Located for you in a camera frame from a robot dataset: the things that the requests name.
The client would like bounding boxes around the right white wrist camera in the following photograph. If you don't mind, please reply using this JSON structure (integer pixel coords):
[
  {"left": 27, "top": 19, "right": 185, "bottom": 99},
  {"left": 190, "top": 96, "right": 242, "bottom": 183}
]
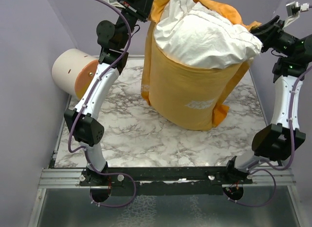
[{"left": 284, "top": 1, "right": 312, "bottom": 28}]

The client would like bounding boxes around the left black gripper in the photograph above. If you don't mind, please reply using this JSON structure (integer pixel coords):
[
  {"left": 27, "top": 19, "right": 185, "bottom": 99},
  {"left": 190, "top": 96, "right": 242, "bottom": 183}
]
[{"left": 113, "top": 0, "right": 154, "bottom": 49}]

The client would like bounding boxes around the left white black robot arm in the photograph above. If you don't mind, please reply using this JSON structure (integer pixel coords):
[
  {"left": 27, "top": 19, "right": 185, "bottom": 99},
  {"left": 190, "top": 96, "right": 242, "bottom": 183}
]
[{"left": 64, "top": 0, "right": 154, "bottom": 186}]

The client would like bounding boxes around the aluminium frame rail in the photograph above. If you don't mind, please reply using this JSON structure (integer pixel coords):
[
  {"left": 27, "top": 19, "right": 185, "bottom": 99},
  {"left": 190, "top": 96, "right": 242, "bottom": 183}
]
[{"left": 38, "top": 165, "right": 296, "bottom": 189}]

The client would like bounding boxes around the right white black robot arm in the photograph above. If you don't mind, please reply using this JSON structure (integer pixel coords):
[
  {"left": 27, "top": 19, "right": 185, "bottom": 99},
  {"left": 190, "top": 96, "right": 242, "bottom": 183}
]
[{"left": 224, "top": 15, "right": 312, "bottom": 184}]

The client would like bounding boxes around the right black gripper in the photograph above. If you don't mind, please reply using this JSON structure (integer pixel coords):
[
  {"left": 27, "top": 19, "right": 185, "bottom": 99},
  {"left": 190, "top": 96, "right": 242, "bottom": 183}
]
[{"left": 237, "top": 16, "right": 298, "bottom": 58}]

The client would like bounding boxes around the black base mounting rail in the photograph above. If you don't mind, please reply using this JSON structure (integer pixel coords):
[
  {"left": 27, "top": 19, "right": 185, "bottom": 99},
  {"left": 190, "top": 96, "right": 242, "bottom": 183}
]
[{"left": 79, "top": 166, "right": 252, "bottom": 196}]

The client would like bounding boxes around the white cylinder with orange lid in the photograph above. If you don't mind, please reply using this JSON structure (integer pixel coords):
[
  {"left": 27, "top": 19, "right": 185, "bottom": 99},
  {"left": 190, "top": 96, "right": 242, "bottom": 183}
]
[{"left": 52, "top": 48, "right": 98, "bottom": 100}]

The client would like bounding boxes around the white pillow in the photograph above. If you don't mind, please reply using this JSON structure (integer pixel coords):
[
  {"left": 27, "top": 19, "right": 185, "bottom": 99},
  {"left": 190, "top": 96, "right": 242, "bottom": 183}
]
[{"left": 153, "top": 0, "right": 263, "bottom": 69}]

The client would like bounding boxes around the orange Mickey Mouse pillowcase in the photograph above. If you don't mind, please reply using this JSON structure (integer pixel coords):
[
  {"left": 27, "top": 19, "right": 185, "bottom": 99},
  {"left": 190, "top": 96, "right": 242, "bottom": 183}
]
[{"left": 141, "top": 0, "right": 260, "bottom": 131}]

